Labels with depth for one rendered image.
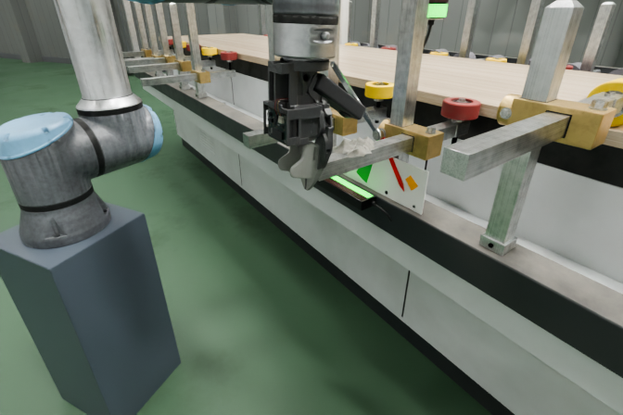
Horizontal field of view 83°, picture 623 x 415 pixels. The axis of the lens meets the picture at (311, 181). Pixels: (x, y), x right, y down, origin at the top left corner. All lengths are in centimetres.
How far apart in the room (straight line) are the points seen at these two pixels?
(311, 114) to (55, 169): 62
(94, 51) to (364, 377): 121
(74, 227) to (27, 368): 77
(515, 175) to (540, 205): 26
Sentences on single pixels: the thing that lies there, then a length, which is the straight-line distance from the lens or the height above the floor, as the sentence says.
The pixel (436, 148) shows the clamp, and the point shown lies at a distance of 75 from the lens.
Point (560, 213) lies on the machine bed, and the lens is 89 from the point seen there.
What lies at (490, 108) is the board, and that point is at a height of 89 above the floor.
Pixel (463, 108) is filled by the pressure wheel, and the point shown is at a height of 90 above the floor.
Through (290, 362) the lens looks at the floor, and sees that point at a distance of 136.
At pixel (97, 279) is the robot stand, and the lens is 102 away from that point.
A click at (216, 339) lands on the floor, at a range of 145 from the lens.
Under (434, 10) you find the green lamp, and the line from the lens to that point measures 76.
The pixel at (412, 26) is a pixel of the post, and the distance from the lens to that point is 73.
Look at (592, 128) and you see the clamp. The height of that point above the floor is 95.
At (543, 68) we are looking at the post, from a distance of 61.
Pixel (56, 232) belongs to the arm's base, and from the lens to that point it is 100.
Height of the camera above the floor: 109
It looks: 26 degrees down
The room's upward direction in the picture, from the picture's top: straight up
